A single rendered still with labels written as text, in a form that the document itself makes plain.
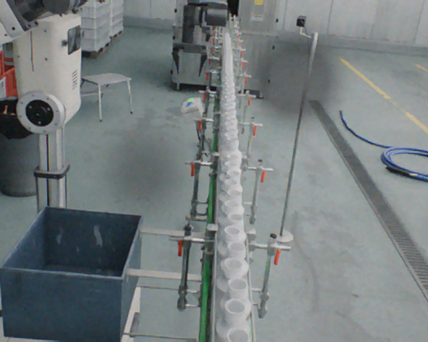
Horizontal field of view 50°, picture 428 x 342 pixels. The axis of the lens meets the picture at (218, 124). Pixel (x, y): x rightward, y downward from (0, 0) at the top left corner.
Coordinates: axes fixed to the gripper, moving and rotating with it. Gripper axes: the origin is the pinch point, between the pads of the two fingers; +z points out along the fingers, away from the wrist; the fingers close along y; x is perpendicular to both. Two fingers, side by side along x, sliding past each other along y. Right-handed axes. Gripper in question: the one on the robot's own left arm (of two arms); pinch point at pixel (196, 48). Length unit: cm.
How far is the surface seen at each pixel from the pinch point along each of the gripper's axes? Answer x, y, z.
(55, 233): 55, 37, 54
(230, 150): 47, -16, 22
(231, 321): 118, -16, 25
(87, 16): -581, 215, 69
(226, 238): 94, -15, 24
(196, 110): -10.5, -1.7, 28.6
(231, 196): 76, -16, 23
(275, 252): 85, -28, 32
